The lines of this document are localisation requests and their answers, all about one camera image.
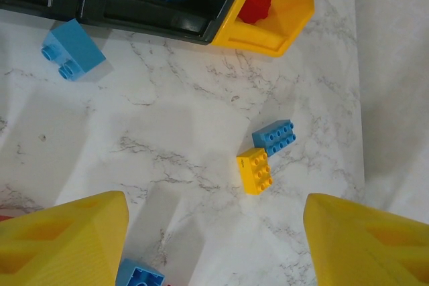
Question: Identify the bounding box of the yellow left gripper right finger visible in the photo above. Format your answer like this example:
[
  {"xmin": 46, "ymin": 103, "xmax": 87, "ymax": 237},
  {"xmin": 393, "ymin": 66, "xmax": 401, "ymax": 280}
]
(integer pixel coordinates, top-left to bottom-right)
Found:
[{"xmin": 303, "ymin": 192, "xmax": 429, "ymax": 286}]

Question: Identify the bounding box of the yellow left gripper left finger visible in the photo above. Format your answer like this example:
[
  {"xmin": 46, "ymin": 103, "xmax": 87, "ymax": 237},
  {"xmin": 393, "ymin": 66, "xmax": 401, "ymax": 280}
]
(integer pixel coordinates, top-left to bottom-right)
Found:
[{"xmin": 0, "ymin": 190, "xmax": 130, "ymax": 286}]

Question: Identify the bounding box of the six-stud yellow lego brick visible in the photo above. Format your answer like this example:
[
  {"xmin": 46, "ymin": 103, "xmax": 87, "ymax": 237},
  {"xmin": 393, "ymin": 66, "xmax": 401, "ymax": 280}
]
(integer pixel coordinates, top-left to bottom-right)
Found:
[{"xmin": 236, "ymin": 147, "xmax": 273, "ymax": 196}]

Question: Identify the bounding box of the long blue lego brick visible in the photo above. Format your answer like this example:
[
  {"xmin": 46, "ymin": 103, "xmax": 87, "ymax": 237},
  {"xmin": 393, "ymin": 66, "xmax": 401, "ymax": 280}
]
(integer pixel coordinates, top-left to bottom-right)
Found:
[{"xmin": 251, "ymin": 119, "xmax": 298, "ymax": 158}]

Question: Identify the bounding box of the tall light blue lego brick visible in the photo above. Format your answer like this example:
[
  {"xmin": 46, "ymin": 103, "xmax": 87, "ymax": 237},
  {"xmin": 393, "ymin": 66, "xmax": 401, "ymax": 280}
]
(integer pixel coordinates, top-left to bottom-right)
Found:
[{"xmin": 40, "ymin": 18, "xmax": 107, "ymax": 82}]

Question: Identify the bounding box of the yellow plastic bin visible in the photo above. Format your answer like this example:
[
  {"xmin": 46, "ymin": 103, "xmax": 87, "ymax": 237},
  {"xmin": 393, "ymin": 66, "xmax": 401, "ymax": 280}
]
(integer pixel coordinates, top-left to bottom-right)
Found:
[{"xmin": 210, "ymin": 0, "xmax": 316, "ymax": 59}]

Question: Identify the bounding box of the black container for blue bricks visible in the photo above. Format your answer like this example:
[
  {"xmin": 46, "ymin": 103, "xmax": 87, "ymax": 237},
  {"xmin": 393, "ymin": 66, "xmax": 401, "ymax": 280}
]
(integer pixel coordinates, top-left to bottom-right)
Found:
[{"xmin": 77, "ymin": 0, "xmax": 251, "ymax": 45}]

